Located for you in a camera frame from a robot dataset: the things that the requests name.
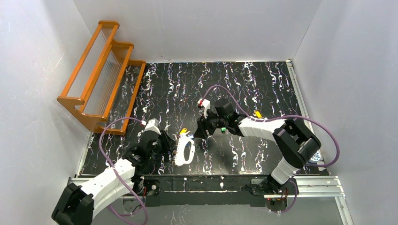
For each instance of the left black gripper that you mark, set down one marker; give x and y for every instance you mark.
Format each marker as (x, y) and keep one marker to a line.
(164, 142)

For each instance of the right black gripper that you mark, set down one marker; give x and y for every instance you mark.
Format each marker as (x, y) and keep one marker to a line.
(205, 125)

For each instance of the yellow key tag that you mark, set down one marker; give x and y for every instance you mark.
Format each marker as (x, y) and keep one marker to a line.
(183, 131)

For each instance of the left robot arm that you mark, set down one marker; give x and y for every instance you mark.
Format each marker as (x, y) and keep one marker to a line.
(79, 204)

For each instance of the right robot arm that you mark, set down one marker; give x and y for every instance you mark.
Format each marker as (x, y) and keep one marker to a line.
(296, 142)

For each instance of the white box red label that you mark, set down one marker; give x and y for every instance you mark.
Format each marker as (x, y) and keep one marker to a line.
(257, 114)

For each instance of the orange wooden rack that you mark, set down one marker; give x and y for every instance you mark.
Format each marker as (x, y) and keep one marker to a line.
(91, 91)

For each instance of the blue white tape roll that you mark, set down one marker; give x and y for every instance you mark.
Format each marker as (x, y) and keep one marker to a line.
(315, 158)

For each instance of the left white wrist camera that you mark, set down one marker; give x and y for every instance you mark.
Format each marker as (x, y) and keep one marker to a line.
(152, 127)

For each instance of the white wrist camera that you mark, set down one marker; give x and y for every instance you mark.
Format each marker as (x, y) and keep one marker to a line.
(204, 106)
(152, 127)

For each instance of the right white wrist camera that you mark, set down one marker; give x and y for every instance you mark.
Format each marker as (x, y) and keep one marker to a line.
(204, 106)

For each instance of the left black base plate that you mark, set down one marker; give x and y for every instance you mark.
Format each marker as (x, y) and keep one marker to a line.
(147, 187)

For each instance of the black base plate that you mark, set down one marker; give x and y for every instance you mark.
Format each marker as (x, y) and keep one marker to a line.
(147, 187)
(263, 186)

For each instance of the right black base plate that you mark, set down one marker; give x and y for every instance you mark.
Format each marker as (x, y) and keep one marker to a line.
(263, 186)

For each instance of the aluminium frame rail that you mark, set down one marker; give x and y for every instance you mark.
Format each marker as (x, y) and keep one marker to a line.
(223, 164)

